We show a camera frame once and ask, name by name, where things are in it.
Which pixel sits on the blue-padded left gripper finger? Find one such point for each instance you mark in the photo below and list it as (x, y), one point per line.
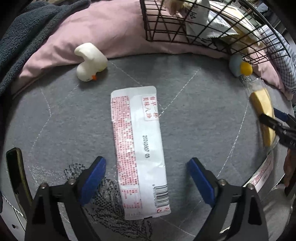
(44, 221)

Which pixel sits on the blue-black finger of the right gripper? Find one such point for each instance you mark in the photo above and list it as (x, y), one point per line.
(286, 134)

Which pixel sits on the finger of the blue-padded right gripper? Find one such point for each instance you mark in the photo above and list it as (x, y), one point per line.
(237, 212)

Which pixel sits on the bagged toast slice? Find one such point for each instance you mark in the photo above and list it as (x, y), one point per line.
(261, 102)
(175, 6)
(247, 34)

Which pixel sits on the long white red snack packet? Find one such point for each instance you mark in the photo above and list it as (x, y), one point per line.
(141, 169)

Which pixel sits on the small snack packet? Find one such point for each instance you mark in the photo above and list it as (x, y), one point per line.
(206, 23)

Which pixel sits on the white rubber duck toy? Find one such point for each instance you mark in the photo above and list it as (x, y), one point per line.
(94, 61)

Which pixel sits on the white red sachet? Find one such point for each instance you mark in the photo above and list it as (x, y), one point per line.
(260, 177)

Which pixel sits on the bagged toast slice top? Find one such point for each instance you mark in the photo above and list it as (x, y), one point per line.
(175, 6)

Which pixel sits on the blue checkered pillow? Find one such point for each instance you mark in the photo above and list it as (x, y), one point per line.
(281, 62)

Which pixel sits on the black smartphone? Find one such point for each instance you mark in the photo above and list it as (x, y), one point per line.
(14, 162)

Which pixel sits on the pink quilt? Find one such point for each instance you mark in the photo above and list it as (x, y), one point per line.
(116, 28)

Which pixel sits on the dark teal fleece blanket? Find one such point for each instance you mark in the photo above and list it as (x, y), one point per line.
(27, 33)

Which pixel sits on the black wire basket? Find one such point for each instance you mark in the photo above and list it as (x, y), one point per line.
(161, 26)

